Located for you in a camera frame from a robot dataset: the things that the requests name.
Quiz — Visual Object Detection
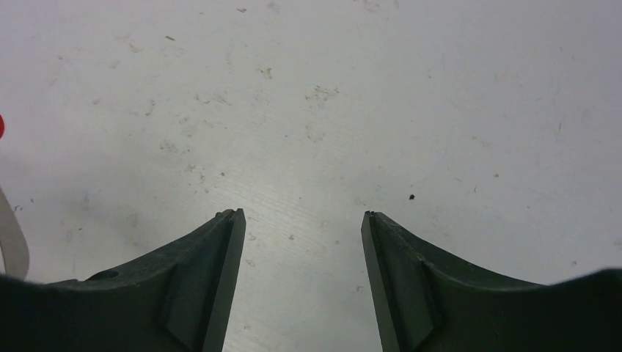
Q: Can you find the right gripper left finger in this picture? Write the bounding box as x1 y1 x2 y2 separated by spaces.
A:
1 209 246 351

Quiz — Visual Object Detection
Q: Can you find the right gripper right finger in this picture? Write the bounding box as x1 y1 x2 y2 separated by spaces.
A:
361 211 621 351

